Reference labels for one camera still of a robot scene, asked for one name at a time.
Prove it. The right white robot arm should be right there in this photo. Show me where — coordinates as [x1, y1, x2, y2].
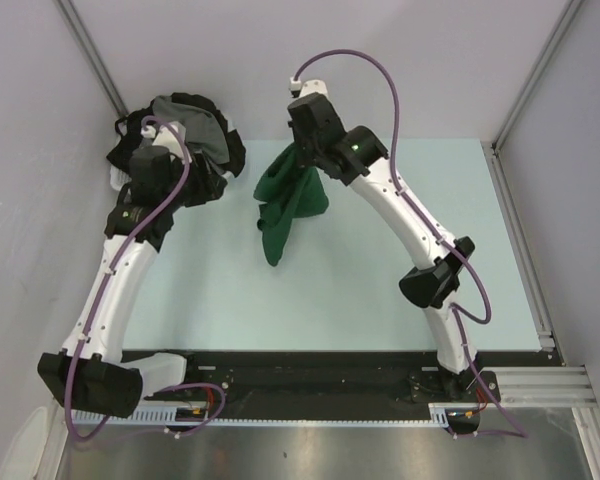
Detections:
[287, 93, 478, 401]

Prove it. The black t shirt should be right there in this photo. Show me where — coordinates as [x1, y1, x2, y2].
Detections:
[104, 92, 246, 250]

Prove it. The right aluminium corner post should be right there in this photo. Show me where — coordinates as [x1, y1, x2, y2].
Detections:
[490, 0, 588, 154]

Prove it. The white plastic laundry basket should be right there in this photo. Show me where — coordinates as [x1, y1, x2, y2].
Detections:
[110, 166, 130, 192]

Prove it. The white cable duct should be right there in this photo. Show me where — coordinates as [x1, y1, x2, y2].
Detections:
[72, 403, 454, 429]

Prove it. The grey t shirt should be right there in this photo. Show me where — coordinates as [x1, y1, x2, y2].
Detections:
[151, 93, 230, 170]

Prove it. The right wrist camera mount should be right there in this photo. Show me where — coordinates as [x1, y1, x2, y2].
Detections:
[289, 77, 329, 99]

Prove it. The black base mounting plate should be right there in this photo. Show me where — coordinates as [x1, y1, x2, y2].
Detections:
[119, 349, 565, 435]

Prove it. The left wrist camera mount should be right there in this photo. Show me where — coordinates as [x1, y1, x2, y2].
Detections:
[140, 125, 184, 158]

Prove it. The green t shirt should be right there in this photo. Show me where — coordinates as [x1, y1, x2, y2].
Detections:
[253, 143, 329, 267]

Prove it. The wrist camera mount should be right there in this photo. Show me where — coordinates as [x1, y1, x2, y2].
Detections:
[140, 125, 184, 158]
[289, 77, 329, 99]

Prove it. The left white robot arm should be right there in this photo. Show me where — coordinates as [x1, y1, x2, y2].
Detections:
[37, 146, 201, 418]

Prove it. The aluminium corner post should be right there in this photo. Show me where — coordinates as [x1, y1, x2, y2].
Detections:
[490, 0, 588, 154]
[53, 0, 129, 118]

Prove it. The left aluminium corner post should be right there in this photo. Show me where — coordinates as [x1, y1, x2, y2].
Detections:
[53, 0, 129, 118]

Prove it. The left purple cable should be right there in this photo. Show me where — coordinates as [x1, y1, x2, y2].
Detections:
[59, 115, 229, 444]

